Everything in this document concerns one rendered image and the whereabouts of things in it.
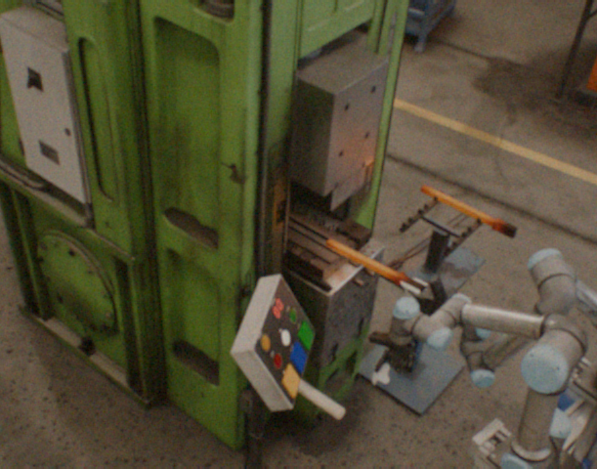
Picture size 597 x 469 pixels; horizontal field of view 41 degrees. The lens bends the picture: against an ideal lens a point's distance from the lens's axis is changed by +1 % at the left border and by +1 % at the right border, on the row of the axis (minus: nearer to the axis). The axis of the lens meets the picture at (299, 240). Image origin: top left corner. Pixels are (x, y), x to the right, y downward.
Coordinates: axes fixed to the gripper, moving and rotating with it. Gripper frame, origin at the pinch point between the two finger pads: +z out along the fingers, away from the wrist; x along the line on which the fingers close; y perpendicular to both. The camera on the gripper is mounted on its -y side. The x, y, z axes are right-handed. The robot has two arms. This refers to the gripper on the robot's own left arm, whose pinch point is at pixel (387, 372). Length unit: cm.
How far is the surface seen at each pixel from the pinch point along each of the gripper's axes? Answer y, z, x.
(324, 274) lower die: -46.5, -2.3, 14.0
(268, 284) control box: -38, -25, -22
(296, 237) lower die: -66, -6, 16
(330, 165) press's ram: -46, -55, 10
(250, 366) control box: -19, -19, -44
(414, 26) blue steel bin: -264, 77, 322
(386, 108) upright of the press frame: -70, -44, 64
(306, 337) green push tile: -24.1, -7.5, -15.8
